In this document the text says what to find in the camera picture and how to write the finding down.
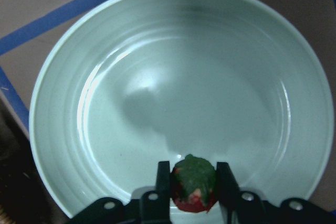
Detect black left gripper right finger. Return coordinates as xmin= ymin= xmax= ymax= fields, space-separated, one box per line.
xmin=216 ymin=162 xmax=335 ymax=223

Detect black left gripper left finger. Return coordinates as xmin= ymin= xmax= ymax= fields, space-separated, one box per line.
xmin=67 ymin=161 xmax=171 ymax=223

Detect light green plate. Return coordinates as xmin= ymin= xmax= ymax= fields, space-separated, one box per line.
xmin=29 ymin=0 xmax=334 ymax=217

